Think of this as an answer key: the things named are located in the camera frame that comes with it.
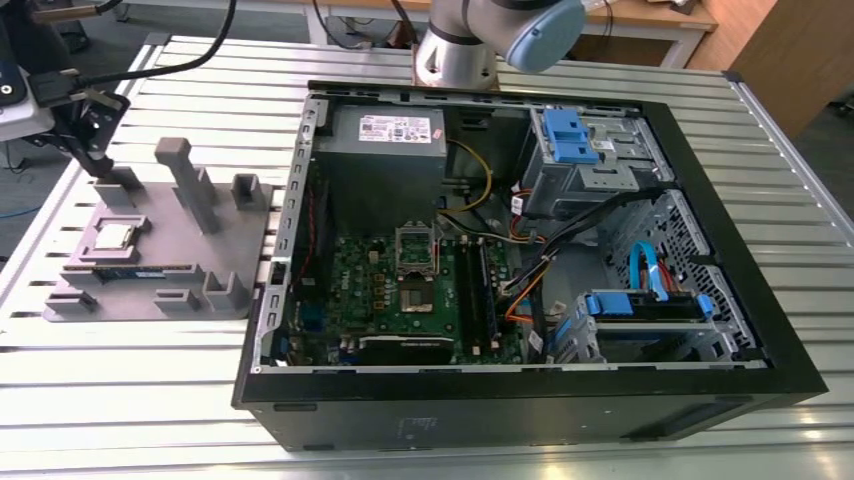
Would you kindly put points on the hard disk in blue carrier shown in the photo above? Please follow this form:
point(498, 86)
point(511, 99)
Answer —
point(607, 305)

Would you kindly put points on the blue drive bay bracket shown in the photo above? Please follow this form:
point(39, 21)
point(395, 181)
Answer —
point(563, 120)
point(575, 150)

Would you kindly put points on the CPU socket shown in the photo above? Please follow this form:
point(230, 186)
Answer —
point(416, 297)

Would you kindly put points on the grey power supply unit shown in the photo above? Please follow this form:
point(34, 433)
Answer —
point(374, 185)

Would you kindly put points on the silver disk bay cage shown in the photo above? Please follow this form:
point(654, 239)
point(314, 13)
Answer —
point(654, 328)

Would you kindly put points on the black RAM slot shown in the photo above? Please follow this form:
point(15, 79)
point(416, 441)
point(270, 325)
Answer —
point(465, 300)
point(475, 300)

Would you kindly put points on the socket locking lever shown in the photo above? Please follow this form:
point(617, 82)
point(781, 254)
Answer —
point(438, 257)

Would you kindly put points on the black open PC case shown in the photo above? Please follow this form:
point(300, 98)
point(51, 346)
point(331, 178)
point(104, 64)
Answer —
point(534, 410)

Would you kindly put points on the grey parts rack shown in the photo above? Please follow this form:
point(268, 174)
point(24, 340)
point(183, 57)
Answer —
point(167, 237)

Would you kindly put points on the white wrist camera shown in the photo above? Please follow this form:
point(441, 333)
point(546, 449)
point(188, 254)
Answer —
point(20, 122)

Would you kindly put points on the silver CPU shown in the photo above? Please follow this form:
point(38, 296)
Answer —
point(116, 236)

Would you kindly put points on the blue board connector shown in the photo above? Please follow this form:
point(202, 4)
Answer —
point(312, 320)

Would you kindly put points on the RAM stick gold contacts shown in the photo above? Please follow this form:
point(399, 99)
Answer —
point(134, 274)

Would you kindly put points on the white metal desk frame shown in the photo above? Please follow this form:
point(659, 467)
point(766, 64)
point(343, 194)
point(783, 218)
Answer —
point(318, 30)

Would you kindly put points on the wooden cabinet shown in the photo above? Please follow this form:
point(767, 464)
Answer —
point(787, 60)

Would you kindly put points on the wooden desk white frame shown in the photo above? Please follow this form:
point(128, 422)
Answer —
point(667, 20)

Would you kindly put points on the black graphics card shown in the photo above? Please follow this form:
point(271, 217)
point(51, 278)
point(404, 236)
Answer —
point(407, 350)

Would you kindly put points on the blue RAM stick white label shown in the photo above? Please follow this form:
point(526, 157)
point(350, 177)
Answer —
point(490, 310)

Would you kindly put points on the green Dell motherboard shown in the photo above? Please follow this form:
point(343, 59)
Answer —
point(354, 320)

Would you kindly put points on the grey metal drive cage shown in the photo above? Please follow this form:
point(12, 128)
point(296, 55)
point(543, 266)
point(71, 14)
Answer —
point(601, 185)

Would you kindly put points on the white four-pin power socket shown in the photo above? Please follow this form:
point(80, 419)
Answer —
point(372, 255)

